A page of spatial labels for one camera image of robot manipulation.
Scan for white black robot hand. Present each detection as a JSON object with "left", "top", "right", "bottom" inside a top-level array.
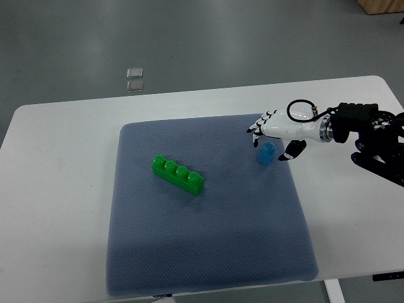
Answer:
[{"left": 247, "top": 109, "right": 333, "bottom": 161}]

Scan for blue toy block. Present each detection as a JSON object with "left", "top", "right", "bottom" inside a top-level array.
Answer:
[{"left": 258, "top": 142, "right": 276, "bottom": 167}]

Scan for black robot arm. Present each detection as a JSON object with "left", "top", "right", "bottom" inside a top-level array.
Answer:
[{"left": 330, "top": 103, "right": 403, "bottom": 186}]

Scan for green four-stud toy block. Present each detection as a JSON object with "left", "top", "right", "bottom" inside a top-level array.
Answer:
[{"left": 151, "top": 155, "right": 205, "bottom": 196}]

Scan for blue-grey textured mat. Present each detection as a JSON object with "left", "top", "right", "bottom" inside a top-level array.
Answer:
[{"left": 107, "top": 114, "right": 318, "bottom": 296}]

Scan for wooden furniture corner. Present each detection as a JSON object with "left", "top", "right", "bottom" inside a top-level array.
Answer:
[{"left": 357, "top": 0, "right": 403, "bottom": 15}]

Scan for upper metal floor plate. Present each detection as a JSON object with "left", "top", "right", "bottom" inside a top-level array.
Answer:
[{"left": 126, "top": 67, "right": 143, "bottom": 79}]

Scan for white table leg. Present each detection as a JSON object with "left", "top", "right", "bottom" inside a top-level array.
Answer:
[{"left": 324, "top": 279, "right": 345, "bottom": 303}]

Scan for black table control panel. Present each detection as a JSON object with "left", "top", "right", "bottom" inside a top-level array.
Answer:
[{"left": 372, "top": 271, "right": 404, "bottom": 282}]

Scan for black cable loop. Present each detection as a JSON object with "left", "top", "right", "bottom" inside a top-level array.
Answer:
[{"left": 286, "top": 99, "right": 340, "bottom": 122}]

